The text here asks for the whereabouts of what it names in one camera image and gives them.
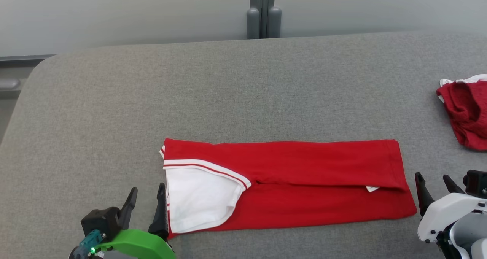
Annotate red basketball jersey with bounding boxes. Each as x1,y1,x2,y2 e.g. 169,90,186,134
159,138,418,239

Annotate grey metal frame rail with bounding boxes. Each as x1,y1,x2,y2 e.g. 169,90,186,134
0,54,57,100

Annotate grey fabric sofa seat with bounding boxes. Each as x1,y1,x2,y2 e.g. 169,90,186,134
0,31,487,259

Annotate teal left camera cable connector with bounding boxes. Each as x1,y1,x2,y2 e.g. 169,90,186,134
78,230,106,256

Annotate red shorts with white trim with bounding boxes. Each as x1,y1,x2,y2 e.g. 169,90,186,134
436,74,487,151

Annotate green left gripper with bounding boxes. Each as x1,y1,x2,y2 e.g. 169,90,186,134
97,183,176,259

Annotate grey metal frame post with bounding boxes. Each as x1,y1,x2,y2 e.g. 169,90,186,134
246,0,282,39

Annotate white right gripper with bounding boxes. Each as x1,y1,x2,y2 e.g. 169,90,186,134
415,172,487,244

